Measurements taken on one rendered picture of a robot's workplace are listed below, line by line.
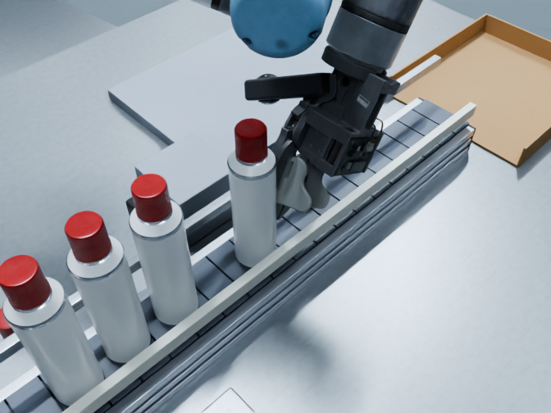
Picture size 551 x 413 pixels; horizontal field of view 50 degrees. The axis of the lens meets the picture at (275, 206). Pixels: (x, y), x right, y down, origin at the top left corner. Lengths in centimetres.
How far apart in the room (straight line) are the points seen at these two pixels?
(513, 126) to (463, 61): 19
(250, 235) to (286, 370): 16
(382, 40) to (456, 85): 52
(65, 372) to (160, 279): 12
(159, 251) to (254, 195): 12
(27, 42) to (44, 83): 15
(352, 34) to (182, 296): 32
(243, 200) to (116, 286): 16
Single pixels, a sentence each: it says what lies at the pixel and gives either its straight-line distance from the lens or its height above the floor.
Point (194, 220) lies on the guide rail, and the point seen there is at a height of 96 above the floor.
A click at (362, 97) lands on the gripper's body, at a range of 62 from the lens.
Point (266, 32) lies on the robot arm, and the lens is 47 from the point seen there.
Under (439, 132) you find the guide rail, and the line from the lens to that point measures 88.
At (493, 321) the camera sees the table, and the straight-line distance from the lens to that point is 79.
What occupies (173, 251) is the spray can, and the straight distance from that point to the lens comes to 58.
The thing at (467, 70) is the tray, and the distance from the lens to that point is 116.
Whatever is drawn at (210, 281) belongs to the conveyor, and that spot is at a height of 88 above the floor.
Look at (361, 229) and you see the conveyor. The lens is 80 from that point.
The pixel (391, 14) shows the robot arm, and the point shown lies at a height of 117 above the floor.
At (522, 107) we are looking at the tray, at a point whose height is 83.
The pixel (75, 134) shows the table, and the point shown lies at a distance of 103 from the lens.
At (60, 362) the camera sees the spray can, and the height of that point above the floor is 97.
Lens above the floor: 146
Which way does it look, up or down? 48 degrees down
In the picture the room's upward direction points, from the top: straight up
